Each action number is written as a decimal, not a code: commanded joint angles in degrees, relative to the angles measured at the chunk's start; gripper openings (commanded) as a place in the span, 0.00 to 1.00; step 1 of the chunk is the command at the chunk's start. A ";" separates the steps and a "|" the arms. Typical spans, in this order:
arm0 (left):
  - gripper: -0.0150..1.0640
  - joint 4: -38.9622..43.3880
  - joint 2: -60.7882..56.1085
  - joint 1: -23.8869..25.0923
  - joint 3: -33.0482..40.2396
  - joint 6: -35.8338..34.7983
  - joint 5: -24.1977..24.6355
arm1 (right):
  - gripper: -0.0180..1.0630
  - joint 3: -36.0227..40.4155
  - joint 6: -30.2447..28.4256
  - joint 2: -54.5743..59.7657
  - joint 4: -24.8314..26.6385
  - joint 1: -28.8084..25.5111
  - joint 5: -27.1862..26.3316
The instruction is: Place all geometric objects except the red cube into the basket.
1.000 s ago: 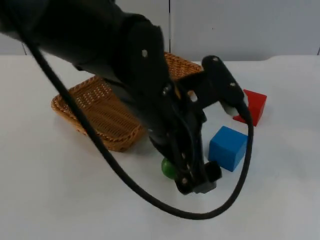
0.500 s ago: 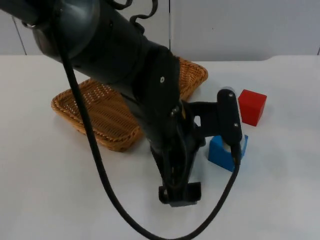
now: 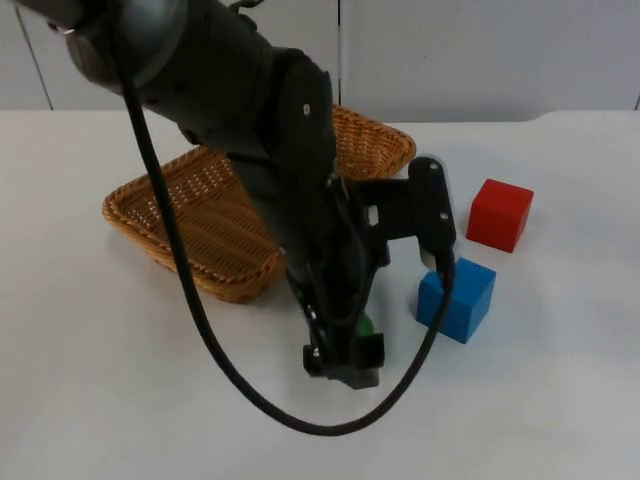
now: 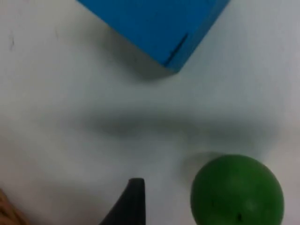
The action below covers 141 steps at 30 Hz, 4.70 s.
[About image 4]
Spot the blue cube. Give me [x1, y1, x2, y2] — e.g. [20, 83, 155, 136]
[76, 0, 233, 74]

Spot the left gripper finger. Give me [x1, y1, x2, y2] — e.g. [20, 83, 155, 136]
[98, 178, 147, 225]

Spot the green ball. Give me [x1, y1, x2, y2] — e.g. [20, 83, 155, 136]
[190, 154, 285, 225]

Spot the brown wicker basket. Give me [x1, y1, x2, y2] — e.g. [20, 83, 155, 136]
[0, 187, 30, 225]

